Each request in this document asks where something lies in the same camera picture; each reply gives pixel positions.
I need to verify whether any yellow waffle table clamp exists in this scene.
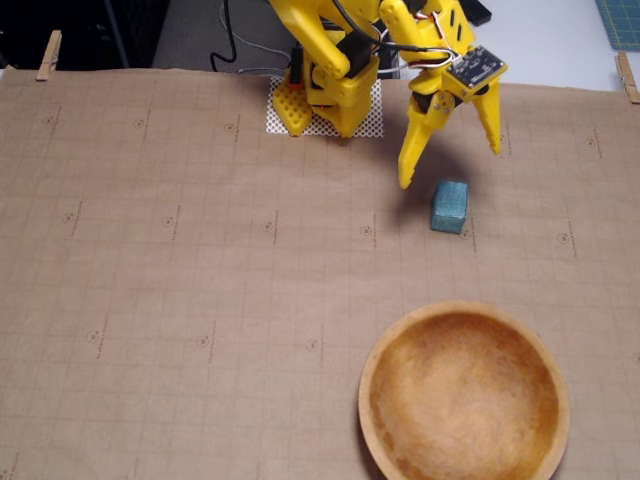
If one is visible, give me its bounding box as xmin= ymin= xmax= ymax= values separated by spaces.
xmin=272 ymin=79 xmax=314 ymax=137

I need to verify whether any wooden clothespin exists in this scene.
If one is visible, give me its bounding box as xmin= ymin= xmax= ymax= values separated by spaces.
xmin=614 ymin=51 xmax=640 ymax=105
xmin=35 ymin=29 xmax=63 ymax=82

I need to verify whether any camera circuit board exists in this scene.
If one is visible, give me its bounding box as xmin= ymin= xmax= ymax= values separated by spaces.
xmin=444 ymin=44 xmax=509 ymax=95

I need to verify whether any black flat object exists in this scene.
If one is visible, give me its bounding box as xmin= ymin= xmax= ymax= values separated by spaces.
xmin=463 ymin=0 xmax=494 ymax=27

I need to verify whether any brown gridded wrapping paper sheet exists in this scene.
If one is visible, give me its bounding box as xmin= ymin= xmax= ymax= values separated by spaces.
xmin=0 ymin=67 xmax=640 ymax=480

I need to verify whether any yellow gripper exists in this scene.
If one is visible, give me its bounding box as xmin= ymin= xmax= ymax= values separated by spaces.
xmin=397 ymin=66 xmax=503 ymax=190

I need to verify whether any blue wooden block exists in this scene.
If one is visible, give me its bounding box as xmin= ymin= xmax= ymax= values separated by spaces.
xmin=430 ymin=180 xmax=471 ymax=235

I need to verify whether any round wooden bowl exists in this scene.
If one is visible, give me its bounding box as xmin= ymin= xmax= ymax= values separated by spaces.
xmin=357 ymin=299 xmax=571 ymax=480

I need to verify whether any white perforated mat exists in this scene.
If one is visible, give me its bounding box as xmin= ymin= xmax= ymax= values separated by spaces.
xmin=265 ymin=75 xmax=385 ymax=139

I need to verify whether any green cutting mat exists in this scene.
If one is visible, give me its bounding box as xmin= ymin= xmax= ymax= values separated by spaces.
xmin=596 ymin=0 xmax=640 ymax=50

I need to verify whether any black cable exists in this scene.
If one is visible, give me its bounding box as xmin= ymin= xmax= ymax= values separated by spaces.
xmin=209 ymin=0 xmax=296 ymax=74

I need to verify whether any grey cable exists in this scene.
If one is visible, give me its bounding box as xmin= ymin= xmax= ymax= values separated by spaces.
xmin=218 ymin=0 xmax=296 ymax=75

